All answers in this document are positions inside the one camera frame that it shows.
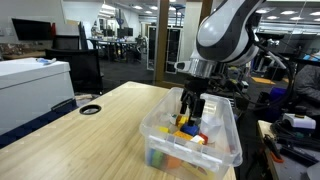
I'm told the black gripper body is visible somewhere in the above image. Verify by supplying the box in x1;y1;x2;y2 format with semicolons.
183;76;209;99

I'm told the blue toy block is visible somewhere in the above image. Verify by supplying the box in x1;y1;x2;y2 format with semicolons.
180;124;199;136

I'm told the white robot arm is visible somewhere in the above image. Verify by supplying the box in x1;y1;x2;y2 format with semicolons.
174;0;265;118

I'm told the white cup in bin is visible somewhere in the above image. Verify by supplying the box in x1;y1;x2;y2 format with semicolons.
200;114;222;143

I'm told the pile of colourful toy blocks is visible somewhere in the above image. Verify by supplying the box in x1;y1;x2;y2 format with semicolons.
146;115;214;179

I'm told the clear plastic bin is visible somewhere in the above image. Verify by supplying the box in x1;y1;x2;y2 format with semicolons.
140;88;243;180

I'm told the black desk grommet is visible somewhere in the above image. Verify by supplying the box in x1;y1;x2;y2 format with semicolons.
79;104;101;115

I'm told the black office chair right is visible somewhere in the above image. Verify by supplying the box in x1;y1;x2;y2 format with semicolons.
45;49;103;95

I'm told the black monitor far right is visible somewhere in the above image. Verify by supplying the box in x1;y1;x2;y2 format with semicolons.
12;18;52;41

